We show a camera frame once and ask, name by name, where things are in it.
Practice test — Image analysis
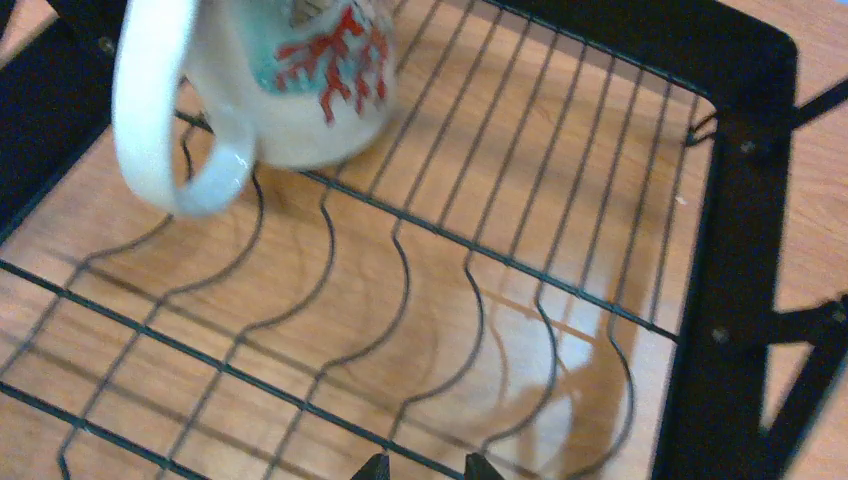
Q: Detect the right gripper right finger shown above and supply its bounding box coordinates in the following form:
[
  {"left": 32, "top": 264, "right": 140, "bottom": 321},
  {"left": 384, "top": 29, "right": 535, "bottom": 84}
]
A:
[{"left": 463, "top": 452, "right": 504, "bottom": 480}]

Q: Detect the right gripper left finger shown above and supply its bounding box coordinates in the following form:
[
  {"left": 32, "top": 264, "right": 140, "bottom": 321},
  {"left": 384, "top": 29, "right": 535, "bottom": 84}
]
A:
[{"left": 351, "top": 453, "right": 391, "bottom": 480}]

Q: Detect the black wire dish rack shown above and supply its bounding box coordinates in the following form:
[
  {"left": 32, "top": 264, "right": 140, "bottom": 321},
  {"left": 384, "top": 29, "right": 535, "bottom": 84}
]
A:
[{"left": 1, "top": 1, "right": 847, "bottom": 479}]

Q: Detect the white mug coral pattern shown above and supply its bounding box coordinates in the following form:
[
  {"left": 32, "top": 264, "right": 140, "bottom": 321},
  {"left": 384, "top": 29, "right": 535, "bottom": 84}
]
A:
[{"left": 111, "top": 1, "right": 397, "bottom": 216}]

